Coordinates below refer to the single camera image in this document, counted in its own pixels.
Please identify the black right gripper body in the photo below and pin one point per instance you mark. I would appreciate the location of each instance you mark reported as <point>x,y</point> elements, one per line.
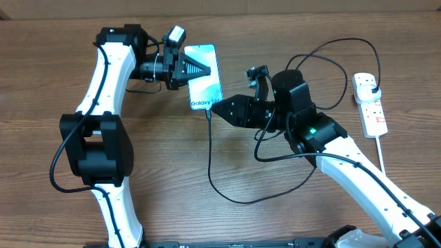
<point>259,116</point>

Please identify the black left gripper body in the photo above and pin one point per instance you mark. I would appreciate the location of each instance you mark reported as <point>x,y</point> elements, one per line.
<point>169,68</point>

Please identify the blue Galaxy smartphone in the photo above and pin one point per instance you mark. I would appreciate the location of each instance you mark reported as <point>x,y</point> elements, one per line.
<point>207,90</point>

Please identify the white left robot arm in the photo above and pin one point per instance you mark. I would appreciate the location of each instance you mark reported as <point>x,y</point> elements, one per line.
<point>98,147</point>

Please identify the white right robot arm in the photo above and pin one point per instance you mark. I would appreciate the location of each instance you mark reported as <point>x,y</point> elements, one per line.
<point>403,221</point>

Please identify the white charger plug adapter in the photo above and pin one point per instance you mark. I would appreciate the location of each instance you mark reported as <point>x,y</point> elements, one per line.
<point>364,94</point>

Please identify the white power strip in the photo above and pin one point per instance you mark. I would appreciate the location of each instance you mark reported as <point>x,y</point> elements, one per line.
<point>371,114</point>

